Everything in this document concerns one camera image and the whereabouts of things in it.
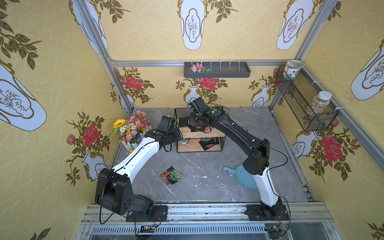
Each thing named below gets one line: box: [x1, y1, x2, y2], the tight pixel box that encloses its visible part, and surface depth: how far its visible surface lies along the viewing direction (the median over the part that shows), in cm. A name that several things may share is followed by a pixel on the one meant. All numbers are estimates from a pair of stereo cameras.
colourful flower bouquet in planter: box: [112, 111, 152, 154], surface depth 89 cm
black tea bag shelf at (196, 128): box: [187, 125, 205, 132], surface depth 89 cm
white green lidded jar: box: [282, 59, 304, 81], surface depth 87 cm
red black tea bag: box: [159, 170, 171, 185], surface depth 87 cm
